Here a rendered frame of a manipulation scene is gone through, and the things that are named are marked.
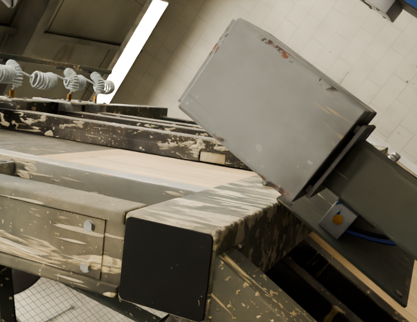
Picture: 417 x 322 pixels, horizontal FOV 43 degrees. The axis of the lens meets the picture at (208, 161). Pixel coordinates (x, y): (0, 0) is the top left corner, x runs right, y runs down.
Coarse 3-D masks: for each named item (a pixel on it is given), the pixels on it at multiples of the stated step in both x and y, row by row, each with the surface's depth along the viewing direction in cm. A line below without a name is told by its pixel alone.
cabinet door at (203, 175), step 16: (64, 160) 117; (80, 160) 121; (96, 160) 124; (112, 160) 127; (128, 160) 130; (144, 160) 134; (160, 160) 137; (176, 160) 139; (160, 176) 112; (176, 176) 114; (192, 176) 117; (208, 176) 120; (224, 176) 123; (240, 176) 126
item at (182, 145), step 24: (0, 96) 187; (0, 120) 185; (24, 120) 181; (48, 120) 177; (72, 120) 173; (120, 144) 166; (144, 144) 163; (168, 144) 160; (192, 144) 157; (216, 144) 154; (240, 168) 151
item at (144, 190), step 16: (16, 160) 101; (32, 160) 99; (48, 160) 101; (16, 176) 101; (32, 176) 100; (48, 176) 98; (64, 176) 97; (80, 176) 95; (96, 176) 94; (112, 176) 93; (128, 176) 93; (144, 176) 95; (96, 192) 94; (112, 192) 93; (128, 192) 92; (144, 192) 90; (160, 192) 89; (176, 192) 88; (192, 192) 87
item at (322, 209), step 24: (312, 216) 84; (336, 216) 81; (360, 216) 103; (336, 240) 81; (360, 240) 89; (384, 240) 79; (360, 264) 78; (384, 264) 86; (408, 264) 94; (384, 288) 76; (408, 288) 83
